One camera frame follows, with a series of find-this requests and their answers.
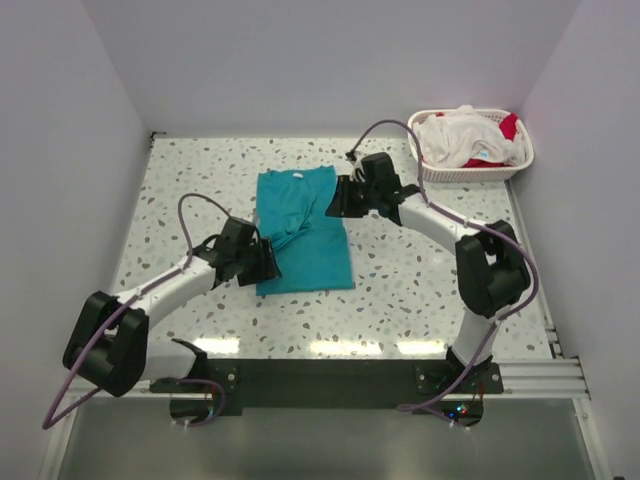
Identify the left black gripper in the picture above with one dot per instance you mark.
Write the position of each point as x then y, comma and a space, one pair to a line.
266, 268

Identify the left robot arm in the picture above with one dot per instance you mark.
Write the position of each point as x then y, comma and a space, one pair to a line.
110, 345

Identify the white laundry basket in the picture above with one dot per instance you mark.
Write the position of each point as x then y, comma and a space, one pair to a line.
466, 145

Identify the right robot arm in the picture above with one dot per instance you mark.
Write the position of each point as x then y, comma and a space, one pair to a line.
491, 272

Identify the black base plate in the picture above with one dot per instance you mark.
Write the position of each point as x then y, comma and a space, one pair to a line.
235, 385

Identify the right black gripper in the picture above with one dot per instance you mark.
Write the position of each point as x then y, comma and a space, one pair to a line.
341, 205

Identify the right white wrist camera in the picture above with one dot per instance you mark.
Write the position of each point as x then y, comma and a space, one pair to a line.
357, 174

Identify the white t-shirt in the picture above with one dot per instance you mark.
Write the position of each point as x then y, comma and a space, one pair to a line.
460, 137

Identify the red t-shirt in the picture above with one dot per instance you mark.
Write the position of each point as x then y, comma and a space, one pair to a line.
507, 127

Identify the teal t-shirt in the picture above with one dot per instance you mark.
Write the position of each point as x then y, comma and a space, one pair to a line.
311, 249

